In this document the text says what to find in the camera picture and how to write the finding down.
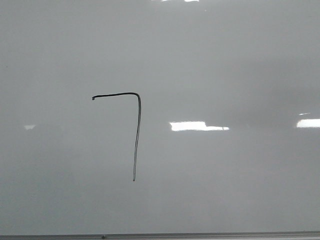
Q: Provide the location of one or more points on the white whiteboard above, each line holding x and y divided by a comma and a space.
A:
150, 116

